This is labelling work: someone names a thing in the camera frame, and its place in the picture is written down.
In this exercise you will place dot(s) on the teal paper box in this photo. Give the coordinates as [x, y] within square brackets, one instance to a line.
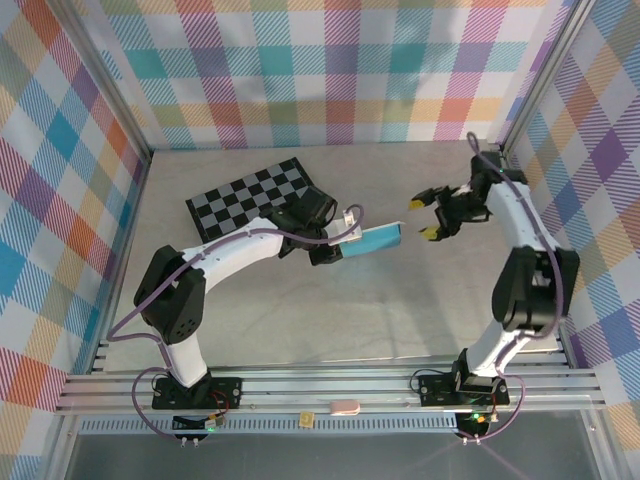
[375, 242]

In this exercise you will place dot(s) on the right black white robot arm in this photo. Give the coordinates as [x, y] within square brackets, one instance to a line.
[530, 295]

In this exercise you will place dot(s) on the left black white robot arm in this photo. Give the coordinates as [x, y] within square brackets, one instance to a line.
[175, 300]

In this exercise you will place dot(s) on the black grey folding chessboard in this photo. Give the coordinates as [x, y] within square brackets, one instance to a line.
[235, 200]

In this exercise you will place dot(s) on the pink oval eraser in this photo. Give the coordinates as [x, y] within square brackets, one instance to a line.
[344, 407]

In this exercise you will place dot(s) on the small yellow square tile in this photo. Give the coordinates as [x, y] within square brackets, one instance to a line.
[306, 420]

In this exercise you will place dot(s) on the small electronics board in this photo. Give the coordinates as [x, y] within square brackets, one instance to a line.
[200, 425]
[475, 422]

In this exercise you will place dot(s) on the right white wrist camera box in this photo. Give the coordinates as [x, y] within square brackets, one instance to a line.
[466, 190]

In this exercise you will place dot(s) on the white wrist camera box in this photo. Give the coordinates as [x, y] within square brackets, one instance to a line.
[345, 231]
[466, 190]

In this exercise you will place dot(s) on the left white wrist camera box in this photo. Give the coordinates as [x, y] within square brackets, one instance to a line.
[345, 231]

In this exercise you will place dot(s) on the aluminium mounting rail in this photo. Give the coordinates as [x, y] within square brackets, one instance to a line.
[325, 387]

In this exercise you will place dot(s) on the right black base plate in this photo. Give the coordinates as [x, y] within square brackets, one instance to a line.
[435, 390]

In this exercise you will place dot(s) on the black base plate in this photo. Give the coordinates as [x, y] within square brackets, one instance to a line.
[435, 390]
[225, 392]

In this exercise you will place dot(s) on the aluminium corner post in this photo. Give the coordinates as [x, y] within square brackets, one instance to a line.
[544, 75]
[110, 75]

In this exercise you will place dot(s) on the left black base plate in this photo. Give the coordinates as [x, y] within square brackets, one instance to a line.
[225, 392]

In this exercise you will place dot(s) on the aluminium side rail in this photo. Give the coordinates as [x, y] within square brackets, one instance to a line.
[126, 240]
[564, 355]

